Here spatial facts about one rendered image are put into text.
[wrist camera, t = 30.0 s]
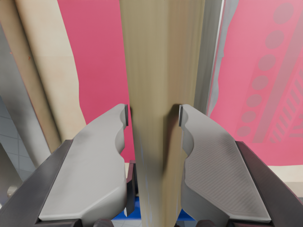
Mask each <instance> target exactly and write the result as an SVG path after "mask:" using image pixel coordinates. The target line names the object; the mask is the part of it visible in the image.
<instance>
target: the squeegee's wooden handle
mask: <svg viewBox="0 0 303 227"><path fill-rule="evenodd" d="M204 5H205V0H119V6H120V15H121V24H122V33H123V42H124V55H125V64H126V73H127V82H128V91H129V104H130V113H131V122H132V131H133V144H134V153H135V162H136V171H137V180H138V193H139V202H140V211H141V220H142V227H174V226H175V223H176V221H177V219H178V216H179V214H180V211H181V209H182V207H181V181H182V174H183V167H184V160H185V159H186V158H187V154H186V152H185V151H184V150H183V148H182V146H183V138H184V131H183V130H182V128H181V127H179V106H180V105H183V104H188V105H190V106H192V107H193V105H194V97H195V88H196V79H197V68H198V59H199V51H200V42H201V34H202V22H203V14H204Z"/></svg>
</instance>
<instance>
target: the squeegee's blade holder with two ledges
mask: <svg viewBox="0 0 303 227"><path fill-rule="evenodd" d="M225 5H226V0H205V5H204V14H203V22H202V34H201V42H200V51H199V59H198V68H197V79H196V88H195V97H194V105H193V107H194V108H195V109H197V110H198V111H200V112H201V113H203V114H204V115H206V116H208V111H209V106H210V100H211V92H212V86H213V80H214V75H215V68H216V61H217V55H218V49H219V43H220V36H221V30H222V24H223V18H224V13H225Z"/></svg>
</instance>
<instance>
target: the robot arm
mask: <svg viewBox="0 0 303 227"><path fill-rule="evenodd" d="M126 126H129V119H128V105H127V104H118V105H116V106H115V107H113V108H111V109H110V110H108V111H107V112H105V113H104V114H102V115H101V116H99V117H97V118H96V119H94V120H93V121H91V122H90V123H89V124H88V125H87V126H85V127H84V128H83V129H82V130H81V131H80V132H79V133H78V134H77V135H76V136H75V137H74V138H73V139H71V140H65V141H64V142H63V143H62V144H61V145H60V146H59V147H58V148H57V149H56V150H55V151H54V152H53V153H52V154H51V155H50V156H49V157H48V158H47V159H46V160H45V161H44V162H43V163H42V164H41V165H40V166H39V167H38V168H37V169H36V170H35V171H34V172H33V173H32V174H31V175H30V176H29V177H28V178H27V179H26V180H25V181H24V182H23V183H22V184H21V185H20V186H19V187H18V188H17V189H16V191H15V192H14V193H13V194H12V195H11V196H10V197H9V198H8V199H7V201H6V202H5V203H4V205H3V206H2V207H1V208H0V227H114V225H113V223H112V221H111V220H112V219H113V218H115V217H116V216H117V215H118V214H120V213H121V212H122V211H123V210H124V209H125V208H126V205H127V181H126V172H125V164H124V159H123V157H122V156H121V155H120V154H121V152H122V151H123V149H124V148H125V142H124V129H125V128H126ZM179 127H181V128H182V130H183V131H184V138H183V146H182V148H183V150H184V151H185V152H186V154H187V158H186V159H185V160H184V167H183V174H182V181H181V207H182V209H183V210H184V211H185V212H186V213H187V214H188V215H189V216H191V217H192V218H193V219H195V220H196V221H197V225H196V227H303V203H302V201H301V200H300V199H299V198H298V197H297V196H296V195H295V194H294V193H293V192H292V190H291V189H290V188H289V187H288V186H287V185H286V184H285V183H284V182H283V181H282V180H281V179H280V178H279V177H278V176H277V175H276V174H275V173H274V172H273V171H272V170H271V169H270V168H269V167H268V166H267V165H266V164H265V163H264V162H263V161H262V160H261V159H260V158H259V157H258V156H257V155H256V154H255V153H254V152H253V151H252V150H251V149H250V148H249V147H248V146H247V145H246V144H245V143H244V142H243V141H236V140H235V139H234V138H233V137H232V136H231V135H230V134H229V133H228V132H227V131H226V130H225V129H224V128H223V127H222V126H220V125H219V124H218V123H216V122H215V121H213V120H212V119H210V118H209V117H207V116H206V115H204V114H203V113H201V112H200V111H198V110H197V109H195V108H194V107H192V106H190V105H188V104H183V105H180V106H179Z"/></svg>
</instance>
